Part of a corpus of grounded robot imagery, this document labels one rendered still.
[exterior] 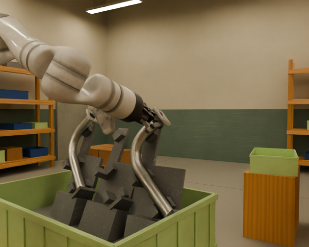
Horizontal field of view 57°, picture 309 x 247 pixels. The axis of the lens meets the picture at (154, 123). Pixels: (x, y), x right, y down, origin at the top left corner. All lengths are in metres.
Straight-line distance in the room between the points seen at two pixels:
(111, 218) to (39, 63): 0.44
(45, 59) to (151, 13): 7.67
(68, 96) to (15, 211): 0.37
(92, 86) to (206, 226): 0.49
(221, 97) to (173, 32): 2.14
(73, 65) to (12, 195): 0.66
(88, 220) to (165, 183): 0.25
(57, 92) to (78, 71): 0.05
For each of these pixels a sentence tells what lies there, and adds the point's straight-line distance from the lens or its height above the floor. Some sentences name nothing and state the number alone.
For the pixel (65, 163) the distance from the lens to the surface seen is 1.04.
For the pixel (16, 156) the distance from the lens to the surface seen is 6.11.
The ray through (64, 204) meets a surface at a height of 0.90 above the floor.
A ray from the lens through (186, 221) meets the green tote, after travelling 0.74.
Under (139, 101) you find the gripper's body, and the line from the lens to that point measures 0.67.
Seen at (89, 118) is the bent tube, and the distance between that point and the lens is 1.01.
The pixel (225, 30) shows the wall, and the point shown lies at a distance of 7.25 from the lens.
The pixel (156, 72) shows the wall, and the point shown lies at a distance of 7.80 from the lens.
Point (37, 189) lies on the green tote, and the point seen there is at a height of 0.91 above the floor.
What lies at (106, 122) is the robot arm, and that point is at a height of 1.17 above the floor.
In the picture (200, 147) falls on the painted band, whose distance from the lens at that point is 7.24.
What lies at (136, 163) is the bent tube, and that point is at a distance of 0.79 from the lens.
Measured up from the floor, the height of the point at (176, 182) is 1.01.
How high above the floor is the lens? 1.20
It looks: 2 degrees down
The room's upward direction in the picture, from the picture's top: straight up
